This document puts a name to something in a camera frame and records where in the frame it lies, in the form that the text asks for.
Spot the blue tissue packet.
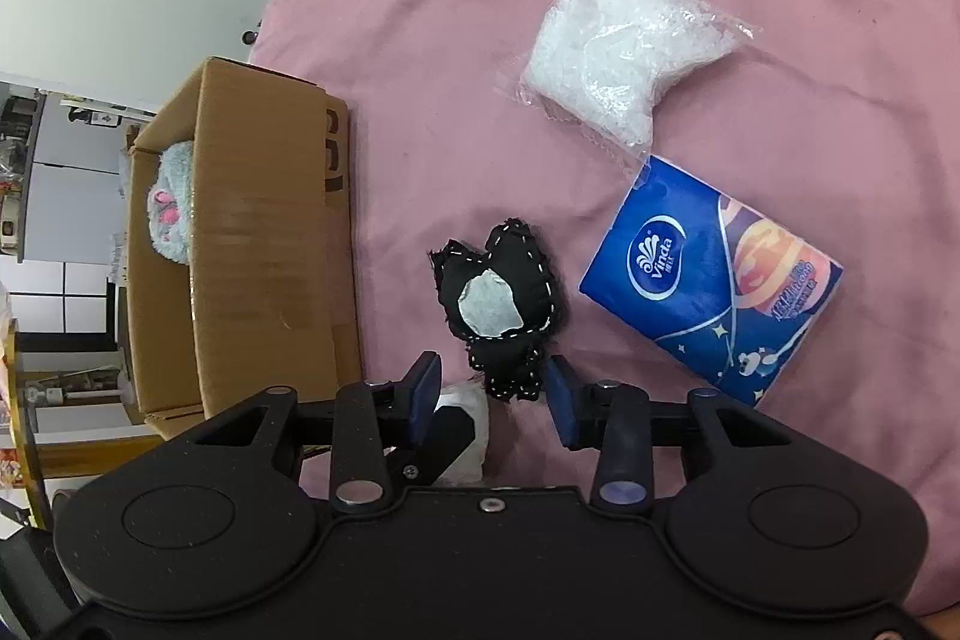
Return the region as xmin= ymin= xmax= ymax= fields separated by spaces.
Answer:
xmin=579 ymin=155 xmax=845 ymax=408

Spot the black stitched fabric toy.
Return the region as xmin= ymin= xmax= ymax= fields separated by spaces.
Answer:
xmin=427 ymin=218 xmax=565 ymax=402

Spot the white cabinet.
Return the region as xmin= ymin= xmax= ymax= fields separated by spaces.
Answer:
xmin=22 ymin=92 xmax=151 ymax=333

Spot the white bundle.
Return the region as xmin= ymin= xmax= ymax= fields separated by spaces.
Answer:
xmin=431 ymin=383 xmax=490 ymax=487

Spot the grey pink plush toy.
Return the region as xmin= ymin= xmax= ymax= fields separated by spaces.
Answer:
xmin=146 ymin=141 xmax=197 ymax=266

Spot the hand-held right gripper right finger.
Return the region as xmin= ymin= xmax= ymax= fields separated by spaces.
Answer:
xmin=544 ymin=353 xmax=811 ymax=510

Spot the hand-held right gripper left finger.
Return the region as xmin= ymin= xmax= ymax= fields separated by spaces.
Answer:
xmin=169 ymin=351 xmax=475 ymax=512

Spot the cardboard box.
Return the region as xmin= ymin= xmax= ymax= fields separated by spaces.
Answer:
xmin=124 ymin=56 xmax=366 ymax=442

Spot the clear bag of white filling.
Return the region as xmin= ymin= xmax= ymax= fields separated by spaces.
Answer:
xmin=496 ymin=0 xmax=757 ymax=169

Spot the pink bed sheet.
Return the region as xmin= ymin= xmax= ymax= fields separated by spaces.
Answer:
xmin=247 ymin=0 xmax=960 ymax=618

